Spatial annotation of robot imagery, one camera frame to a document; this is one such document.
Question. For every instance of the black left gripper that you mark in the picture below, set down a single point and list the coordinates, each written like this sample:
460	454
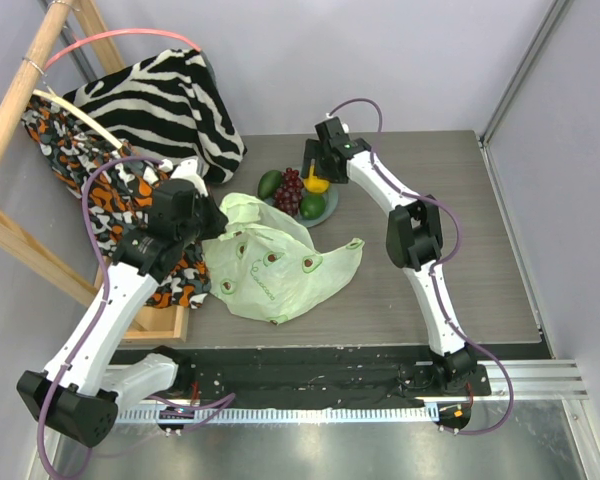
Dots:
212	223

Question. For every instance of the light blue plate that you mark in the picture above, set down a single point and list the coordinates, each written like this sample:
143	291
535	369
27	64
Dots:
331	197

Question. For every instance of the zebra pattern cloth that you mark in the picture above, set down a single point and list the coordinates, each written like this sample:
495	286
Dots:
167	106

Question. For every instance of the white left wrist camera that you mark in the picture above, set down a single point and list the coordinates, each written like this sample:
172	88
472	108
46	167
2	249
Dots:
188	169

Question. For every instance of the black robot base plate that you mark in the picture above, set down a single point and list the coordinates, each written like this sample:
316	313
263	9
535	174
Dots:
317	378

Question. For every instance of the orange camouflage cloth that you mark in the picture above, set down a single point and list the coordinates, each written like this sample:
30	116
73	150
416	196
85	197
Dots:
117	199

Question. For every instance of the light green plastic bag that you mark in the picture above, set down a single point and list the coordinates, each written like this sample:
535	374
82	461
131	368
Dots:
265	267

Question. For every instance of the yellow lemon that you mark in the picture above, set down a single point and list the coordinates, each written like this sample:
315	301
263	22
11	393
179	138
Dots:
315	185

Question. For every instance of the green lime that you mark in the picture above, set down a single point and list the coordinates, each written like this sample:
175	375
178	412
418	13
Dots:
312	206

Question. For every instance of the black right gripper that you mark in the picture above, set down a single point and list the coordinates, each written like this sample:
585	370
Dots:
311	156

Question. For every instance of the red grape bunch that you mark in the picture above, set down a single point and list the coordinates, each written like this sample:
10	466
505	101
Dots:
289	194

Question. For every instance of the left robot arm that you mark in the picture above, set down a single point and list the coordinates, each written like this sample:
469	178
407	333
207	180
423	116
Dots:
74	394

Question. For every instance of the wooden clothes rack frame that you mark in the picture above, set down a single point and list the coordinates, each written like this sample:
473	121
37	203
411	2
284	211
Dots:
33	312

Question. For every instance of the slotted cable duct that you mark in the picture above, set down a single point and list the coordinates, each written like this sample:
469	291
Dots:
154	413

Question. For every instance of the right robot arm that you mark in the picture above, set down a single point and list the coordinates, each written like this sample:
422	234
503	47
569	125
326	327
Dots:
414	242

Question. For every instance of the cream hanger hoop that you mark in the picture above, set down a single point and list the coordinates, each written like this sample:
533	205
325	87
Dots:
93	124

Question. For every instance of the dark green avocado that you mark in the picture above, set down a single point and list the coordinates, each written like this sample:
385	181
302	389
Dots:
269	183

